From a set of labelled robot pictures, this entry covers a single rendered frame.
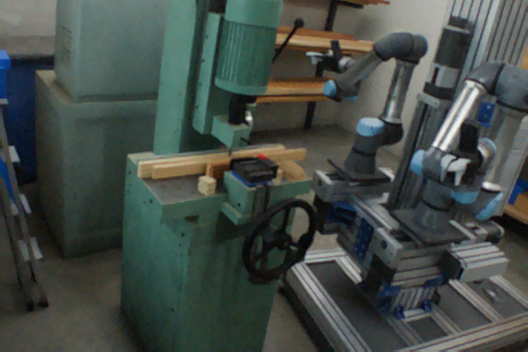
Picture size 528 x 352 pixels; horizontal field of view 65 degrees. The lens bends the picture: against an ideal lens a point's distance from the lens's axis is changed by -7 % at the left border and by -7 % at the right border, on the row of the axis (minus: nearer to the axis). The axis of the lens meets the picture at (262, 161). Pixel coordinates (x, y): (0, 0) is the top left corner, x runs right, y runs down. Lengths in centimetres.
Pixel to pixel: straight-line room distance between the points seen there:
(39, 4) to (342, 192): 253
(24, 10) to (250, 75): 240
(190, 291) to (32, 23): 252
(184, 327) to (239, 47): 100
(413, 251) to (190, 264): 80
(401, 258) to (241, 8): 102
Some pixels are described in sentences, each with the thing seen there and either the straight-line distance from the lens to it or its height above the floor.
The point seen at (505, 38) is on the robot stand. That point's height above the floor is 154.
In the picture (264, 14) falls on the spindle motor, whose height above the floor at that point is 145.
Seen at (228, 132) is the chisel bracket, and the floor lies 105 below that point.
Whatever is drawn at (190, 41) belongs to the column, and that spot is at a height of 131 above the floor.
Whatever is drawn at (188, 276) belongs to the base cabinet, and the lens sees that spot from 155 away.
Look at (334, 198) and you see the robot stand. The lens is 203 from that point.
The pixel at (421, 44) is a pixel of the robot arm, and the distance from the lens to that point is 207.
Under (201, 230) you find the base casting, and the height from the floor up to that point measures 78.
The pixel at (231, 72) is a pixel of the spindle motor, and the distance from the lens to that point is 143.
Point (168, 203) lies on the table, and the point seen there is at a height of 90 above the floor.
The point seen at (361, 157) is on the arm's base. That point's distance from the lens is 204.
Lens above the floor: 156
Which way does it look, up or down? 22 degrees down
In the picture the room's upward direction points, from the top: 11 degrees clockwise
